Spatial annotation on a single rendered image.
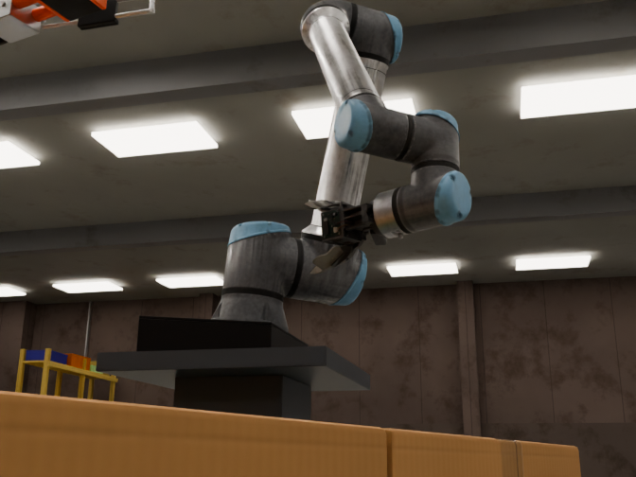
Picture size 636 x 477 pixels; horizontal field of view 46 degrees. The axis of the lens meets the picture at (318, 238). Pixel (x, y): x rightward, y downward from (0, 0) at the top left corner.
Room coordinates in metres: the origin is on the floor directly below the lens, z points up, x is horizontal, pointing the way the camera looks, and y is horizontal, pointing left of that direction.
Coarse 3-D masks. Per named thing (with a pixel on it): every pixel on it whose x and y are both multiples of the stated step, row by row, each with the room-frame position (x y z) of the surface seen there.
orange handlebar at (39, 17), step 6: (12, 0) 1.02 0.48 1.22; (18, 0) 1.01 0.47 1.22; (24, 0) 1.01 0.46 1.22; (30, 0) 1.01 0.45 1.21; (18, 6) 1.02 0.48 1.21; (24, 6) 1.02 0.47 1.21; (42, 6) 1.04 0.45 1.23; (36, 12) 1.05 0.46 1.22; (42, 12) 1.05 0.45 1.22; (48, 12) 1.04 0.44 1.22; (36, 18) 1.06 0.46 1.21; (42, 18) 1.06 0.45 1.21; (48, 18) 1.06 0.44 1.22
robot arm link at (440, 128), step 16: (432, 112) 1.26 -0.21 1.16; (416, 128) 1.24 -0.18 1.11; (432, 128) 1.25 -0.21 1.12; (448, 128) 1.26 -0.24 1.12; (416, 144) 1.25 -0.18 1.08; (432, 144) 1.25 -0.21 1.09; (448, 144) 1.26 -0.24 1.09; (400, 160) 1.28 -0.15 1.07; (416, 160) 1.27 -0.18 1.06; (432, 160) 1.25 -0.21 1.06; (448, 160) 1.26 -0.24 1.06
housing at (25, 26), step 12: (0, 0) 1.03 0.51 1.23; (0, 12) 1.03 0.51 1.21; (12, 12) 1.02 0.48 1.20; (24, 12) 1.04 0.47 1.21; (0, 24) 1.04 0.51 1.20; (12, 24) 1.04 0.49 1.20; (24, 24) 1.05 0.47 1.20; (36, 24) 1.06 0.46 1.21; (0, 36) 1.08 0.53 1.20; (12, 36) 1.08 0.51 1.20; (24, 36) 1.08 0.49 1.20
